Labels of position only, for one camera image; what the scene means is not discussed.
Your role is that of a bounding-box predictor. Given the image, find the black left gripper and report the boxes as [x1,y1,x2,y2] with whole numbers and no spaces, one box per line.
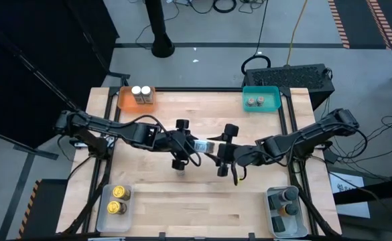
[157,118,200,172]

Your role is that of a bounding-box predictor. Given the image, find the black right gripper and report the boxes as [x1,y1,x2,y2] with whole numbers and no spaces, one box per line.
[204,123,262,178]

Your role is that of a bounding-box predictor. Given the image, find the yellow-lid black spice can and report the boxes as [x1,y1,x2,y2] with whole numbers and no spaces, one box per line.
[107,200,128,216]
[112,185,132,202]

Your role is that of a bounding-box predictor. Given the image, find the black-lid purple spice jar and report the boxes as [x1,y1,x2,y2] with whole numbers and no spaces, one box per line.
[281,186,300,203]

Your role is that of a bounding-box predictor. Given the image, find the black-lid orange spice jar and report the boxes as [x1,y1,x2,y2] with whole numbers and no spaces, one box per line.
[280,202,300,218]

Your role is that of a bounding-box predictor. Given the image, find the orange plastic bin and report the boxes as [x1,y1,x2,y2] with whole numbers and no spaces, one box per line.
[117,86,157,114]

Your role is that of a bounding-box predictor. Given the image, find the teal plastic bin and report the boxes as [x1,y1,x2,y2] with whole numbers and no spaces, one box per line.
[241,85,282,113]

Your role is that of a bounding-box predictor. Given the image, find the black curtain stand foot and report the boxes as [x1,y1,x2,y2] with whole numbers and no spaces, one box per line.
[107,70,131,87]
[0,129,60,161]

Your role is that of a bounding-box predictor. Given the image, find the black perforated computer case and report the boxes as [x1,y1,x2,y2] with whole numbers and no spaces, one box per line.
[242,63,336,110]

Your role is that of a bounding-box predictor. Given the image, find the grey plastic bin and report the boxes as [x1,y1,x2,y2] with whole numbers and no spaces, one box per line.
[265,185,310,240]
[96,183,135,234]

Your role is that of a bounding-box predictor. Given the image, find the black power adapter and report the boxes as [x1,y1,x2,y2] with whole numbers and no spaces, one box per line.
[322,149,339,165]

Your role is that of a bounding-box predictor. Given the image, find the black pole base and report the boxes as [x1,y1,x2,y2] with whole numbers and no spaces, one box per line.
[144,0,176,59]

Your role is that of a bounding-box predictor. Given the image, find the black mat yellow-striped edge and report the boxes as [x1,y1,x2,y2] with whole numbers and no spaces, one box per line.
[17,178,69,240]

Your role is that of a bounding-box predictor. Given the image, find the black beam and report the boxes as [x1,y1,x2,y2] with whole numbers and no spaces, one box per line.
[332,176,392,206]

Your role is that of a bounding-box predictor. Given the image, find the black curtain partition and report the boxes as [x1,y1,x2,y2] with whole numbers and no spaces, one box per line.
[0,0,120,150]

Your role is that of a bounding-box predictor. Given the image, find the black mat orange-striped edges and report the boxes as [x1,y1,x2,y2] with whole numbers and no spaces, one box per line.
[327,0,392,50]

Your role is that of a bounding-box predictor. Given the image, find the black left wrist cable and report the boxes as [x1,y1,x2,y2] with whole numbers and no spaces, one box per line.
[128,114,202,167]

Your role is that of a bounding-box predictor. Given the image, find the black aluminium table frame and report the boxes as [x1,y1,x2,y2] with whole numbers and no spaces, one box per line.
[61,86,343,241]

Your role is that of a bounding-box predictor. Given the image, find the black cable with loop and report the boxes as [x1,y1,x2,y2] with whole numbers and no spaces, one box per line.
[241,0,272,76]

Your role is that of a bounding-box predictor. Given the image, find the yellow hanging cable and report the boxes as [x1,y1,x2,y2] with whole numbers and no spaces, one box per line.
[285,0,309,67]

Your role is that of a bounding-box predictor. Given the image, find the black coiled cable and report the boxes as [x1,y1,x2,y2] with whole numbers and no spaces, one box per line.
[212,0,237,15]

